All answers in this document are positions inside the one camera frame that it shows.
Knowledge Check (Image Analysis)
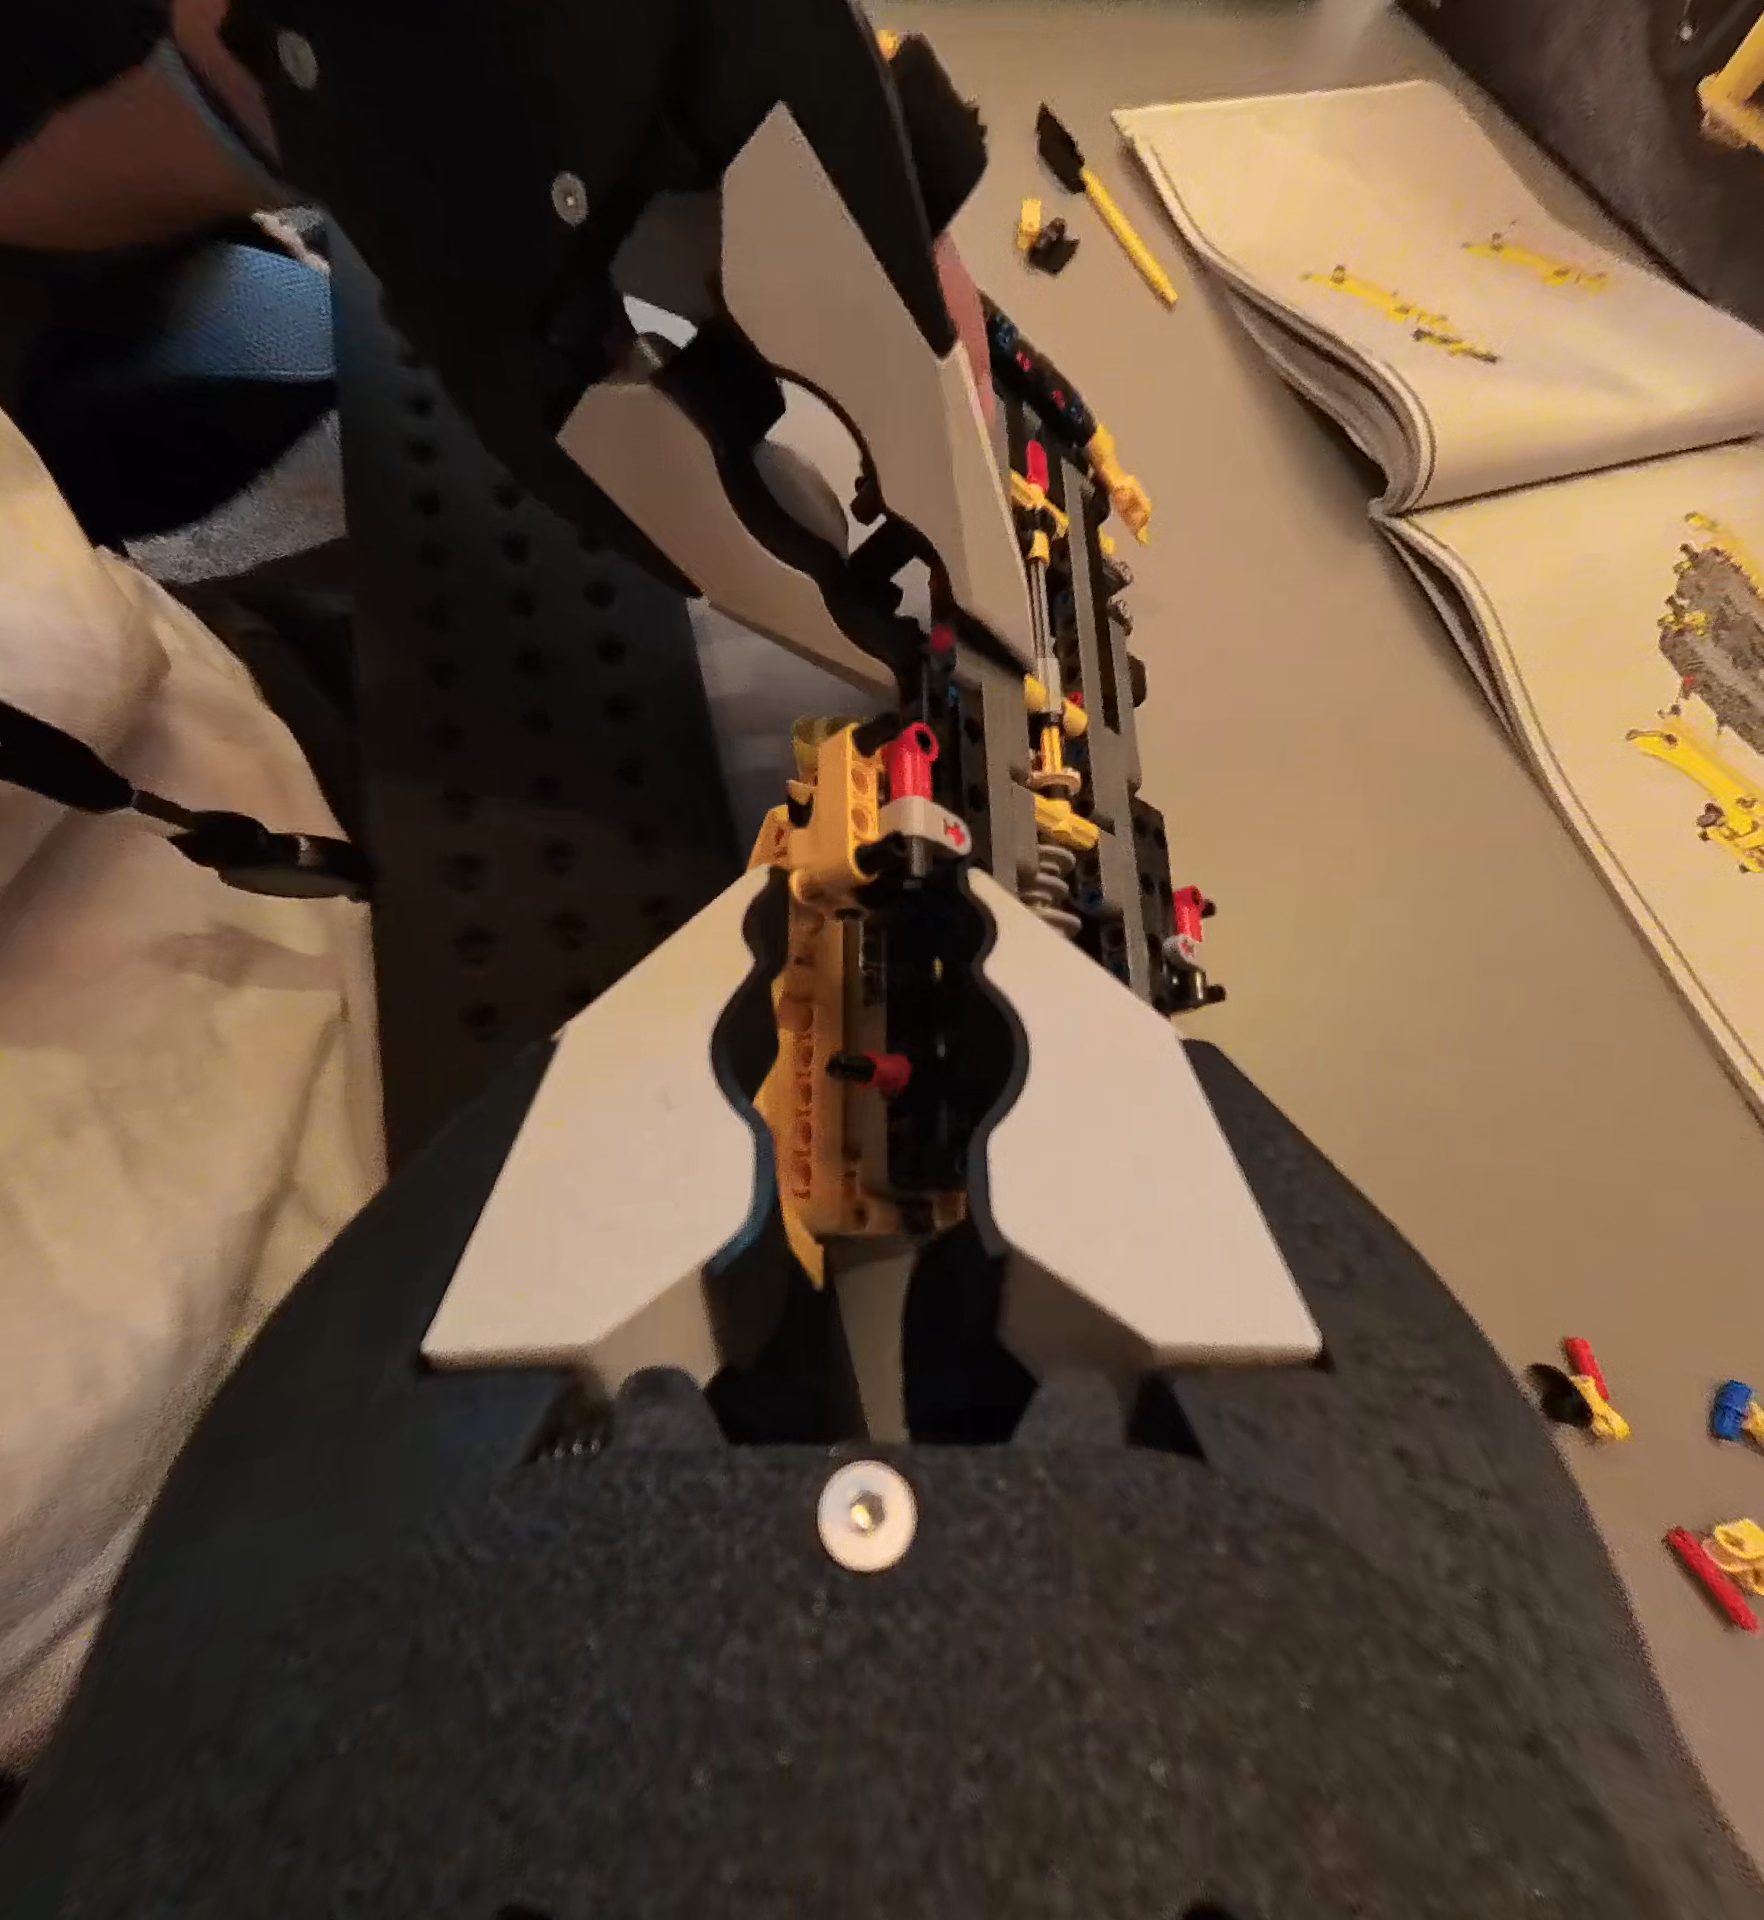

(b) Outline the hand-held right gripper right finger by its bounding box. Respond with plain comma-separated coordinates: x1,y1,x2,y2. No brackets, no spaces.
900,867,1332,1452

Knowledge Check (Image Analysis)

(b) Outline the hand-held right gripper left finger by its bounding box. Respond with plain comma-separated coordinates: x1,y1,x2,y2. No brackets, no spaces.
418,865,825,1451

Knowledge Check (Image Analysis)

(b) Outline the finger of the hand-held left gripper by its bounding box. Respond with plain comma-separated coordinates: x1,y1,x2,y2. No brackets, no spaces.
557,372,923,705
717,98,1047,674

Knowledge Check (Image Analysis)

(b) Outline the yellow beam assembly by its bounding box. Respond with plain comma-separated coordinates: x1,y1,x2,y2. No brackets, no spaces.
746,717,974,1293

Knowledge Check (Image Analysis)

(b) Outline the yellow toy car model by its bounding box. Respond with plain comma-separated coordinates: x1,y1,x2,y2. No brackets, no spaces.
823,284,1231,1249

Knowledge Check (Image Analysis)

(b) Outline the grey desk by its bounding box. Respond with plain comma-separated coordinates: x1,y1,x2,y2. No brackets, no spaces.
686,0,1764,1920

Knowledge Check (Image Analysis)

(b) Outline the person's left hand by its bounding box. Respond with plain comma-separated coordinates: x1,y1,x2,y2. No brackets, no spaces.
0,56,288,255

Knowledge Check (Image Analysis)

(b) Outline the black-tipped yellow tool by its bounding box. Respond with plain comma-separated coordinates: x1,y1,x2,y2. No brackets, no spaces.
1032,103,1182,311

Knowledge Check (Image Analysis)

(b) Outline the blue textured cushion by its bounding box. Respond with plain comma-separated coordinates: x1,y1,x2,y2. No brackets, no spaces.
12,224,344,453

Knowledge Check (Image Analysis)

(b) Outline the person's white shirt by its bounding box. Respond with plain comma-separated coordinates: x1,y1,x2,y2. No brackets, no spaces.
0,315,390,1819

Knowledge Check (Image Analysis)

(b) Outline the open instruction booklet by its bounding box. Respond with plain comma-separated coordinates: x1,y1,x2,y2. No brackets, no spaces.
1115,82,1764,1173

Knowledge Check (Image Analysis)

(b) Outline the scatter of small bricks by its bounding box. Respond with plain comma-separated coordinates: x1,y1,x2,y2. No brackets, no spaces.
1527,1334,1764,1638

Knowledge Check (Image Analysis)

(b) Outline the toy car set box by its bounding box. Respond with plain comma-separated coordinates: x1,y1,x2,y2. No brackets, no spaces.
1399,0,1764,423

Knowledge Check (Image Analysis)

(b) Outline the black strap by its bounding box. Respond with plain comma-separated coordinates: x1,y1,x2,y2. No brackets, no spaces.
0,660,374,903

